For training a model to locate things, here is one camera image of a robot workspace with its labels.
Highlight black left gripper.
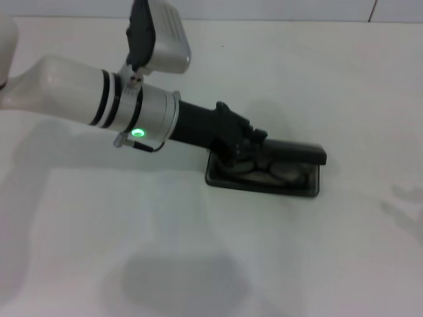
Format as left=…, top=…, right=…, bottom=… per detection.
left=168, top=98, right=269, bottom=166

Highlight black thin-framed glasses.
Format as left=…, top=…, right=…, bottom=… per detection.
left=217, top=157, right=311, bottom=186

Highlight black glasses case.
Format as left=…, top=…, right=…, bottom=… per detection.
left=204, top=137, right=328, bottom=199

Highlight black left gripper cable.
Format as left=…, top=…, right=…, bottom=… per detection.
left=112, top=133, right=168, bottom=153

